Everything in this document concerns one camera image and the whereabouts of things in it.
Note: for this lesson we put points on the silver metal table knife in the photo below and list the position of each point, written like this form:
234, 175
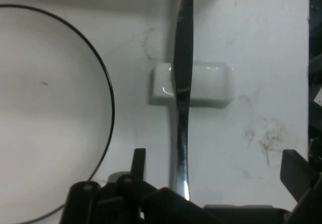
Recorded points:
183, 70

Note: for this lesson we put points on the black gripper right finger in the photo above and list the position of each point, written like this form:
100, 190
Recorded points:
299, 173

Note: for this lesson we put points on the white ceramic cutlery rest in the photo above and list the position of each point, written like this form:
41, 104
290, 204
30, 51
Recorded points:
211, 85

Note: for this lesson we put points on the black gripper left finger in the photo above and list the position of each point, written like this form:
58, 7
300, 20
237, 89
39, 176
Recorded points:
125, 198

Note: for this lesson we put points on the white plate with black rim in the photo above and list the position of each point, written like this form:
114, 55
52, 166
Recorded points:
50, 108

